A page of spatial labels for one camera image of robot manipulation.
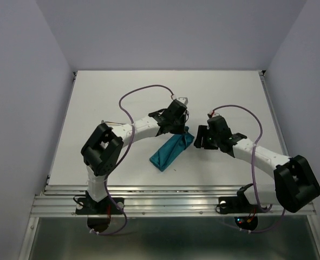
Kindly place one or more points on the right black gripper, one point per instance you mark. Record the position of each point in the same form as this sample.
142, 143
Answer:
202, 131

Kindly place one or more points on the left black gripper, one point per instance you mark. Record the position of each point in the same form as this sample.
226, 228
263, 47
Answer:
182, 129

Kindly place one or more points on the teal cloth napkin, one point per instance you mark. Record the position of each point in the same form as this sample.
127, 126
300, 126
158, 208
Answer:
171, 149

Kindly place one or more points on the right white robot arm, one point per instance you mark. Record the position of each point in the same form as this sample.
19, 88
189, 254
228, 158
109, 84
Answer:
295, 184

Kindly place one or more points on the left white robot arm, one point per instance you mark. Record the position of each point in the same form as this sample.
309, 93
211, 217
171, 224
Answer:
102, 150

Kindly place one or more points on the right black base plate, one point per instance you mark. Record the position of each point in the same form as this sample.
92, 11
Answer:
235, 205

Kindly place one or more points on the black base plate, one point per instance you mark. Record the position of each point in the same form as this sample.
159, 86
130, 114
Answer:
235, 205
87, 206

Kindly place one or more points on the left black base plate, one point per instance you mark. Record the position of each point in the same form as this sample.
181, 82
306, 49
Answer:
87, 206

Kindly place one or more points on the aluminium front rail frame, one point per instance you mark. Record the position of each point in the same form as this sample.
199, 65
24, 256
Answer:
171, 215

